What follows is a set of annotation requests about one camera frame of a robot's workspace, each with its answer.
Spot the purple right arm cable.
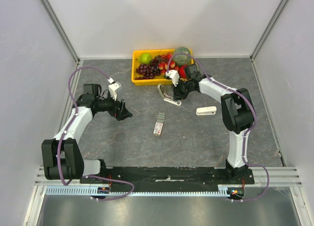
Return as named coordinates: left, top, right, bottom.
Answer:
left=166, top=53, right=270, bottom=202

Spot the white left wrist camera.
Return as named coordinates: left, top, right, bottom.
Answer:
left=108, top=77, right=123, bottom=101

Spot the red strawberry cluster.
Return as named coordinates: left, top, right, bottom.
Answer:
left=157, top=52, right=179, bottom=75

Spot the yellow plastic tray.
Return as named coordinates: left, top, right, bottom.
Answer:
left=131, top=49, right=197, bottom=86

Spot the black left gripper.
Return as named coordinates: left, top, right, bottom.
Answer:
left=95, top=91, right=132, bottom=121

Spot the dark purple grape bunch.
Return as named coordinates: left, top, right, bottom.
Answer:
left=134, top=56, right=164, bottom=80

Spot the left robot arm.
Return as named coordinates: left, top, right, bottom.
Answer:
left=41, top=82, right=132, bottom=183

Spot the green netted melon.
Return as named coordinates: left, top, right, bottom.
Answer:
left=172, top=47, right=191, bottom=67

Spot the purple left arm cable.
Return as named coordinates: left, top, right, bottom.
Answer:
left=57, top=66, right=135, bottom=202

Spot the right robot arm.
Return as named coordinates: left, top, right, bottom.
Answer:
left=165, top=64, right=256, bottom=184

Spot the red white staple box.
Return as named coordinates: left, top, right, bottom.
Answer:
left=153, top=112, right=165, bottom=136

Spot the aluminium frame rail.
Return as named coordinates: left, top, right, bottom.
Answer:
left=34, top=165, right=303, bottom=187

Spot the green pear fruit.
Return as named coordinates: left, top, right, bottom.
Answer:
left=137, top=53, right=153, bottom=64

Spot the white rectangular case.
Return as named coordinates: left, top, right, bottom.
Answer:
left=196, top=106, right=217, bottom=116

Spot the grey slotted cable duct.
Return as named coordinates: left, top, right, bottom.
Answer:
left=45, top=184, right=247, bottom=197

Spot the green white stapler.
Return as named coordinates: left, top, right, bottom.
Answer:
left=157, top=84, right=182, bottom=106

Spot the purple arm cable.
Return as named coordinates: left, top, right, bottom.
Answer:
left=166, top=53, right=270, bottom=202
left=57, top=66, right=135, bottom=202

